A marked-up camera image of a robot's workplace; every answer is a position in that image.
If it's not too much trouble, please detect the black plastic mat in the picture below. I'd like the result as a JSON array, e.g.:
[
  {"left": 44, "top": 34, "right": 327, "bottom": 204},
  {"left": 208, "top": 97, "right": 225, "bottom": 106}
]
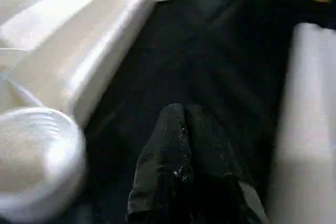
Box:
[{"left": 52, "top": 0, "right": 336, "bottom": 224}]

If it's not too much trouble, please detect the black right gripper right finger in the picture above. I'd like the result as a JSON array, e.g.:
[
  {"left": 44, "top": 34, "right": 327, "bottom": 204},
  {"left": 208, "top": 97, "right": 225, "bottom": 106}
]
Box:
[{"left": 184, "top": 104, "right": 269, "bottom": 224}]

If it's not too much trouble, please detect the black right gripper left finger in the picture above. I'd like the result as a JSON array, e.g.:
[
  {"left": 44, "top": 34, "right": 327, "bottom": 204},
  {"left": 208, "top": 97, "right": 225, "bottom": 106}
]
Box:
[{"left": 128, "top": 103, "right": 194, "bottom": 224}]

